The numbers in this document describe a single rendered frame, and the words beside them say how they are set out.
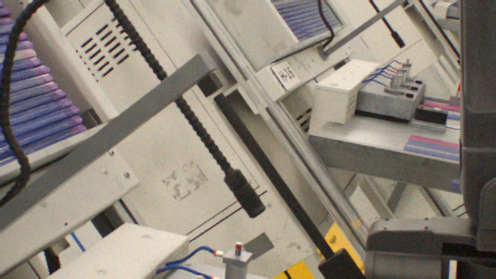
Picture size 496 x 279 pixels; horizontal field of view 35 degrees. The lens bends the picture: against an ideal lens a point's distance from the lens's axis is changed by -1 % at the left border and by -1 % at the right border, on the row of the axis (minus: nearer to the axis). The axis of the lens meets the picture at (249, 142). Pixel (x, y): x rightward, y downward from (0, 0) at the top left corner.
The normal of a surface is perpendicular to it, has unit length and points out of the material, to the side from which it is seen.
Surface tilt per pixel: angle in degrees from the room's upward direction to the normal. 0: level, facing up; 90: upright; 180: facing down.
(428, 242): 90
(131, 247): 43
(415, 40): 90
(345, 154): 90
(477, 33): 88
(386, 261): 62
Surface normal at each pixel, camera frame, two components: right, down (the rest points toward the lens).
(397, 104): -0.30, 0.22
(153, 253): 0.11, -0.96
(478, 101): -0.26, -0.07
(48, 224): 0.77, -0.53
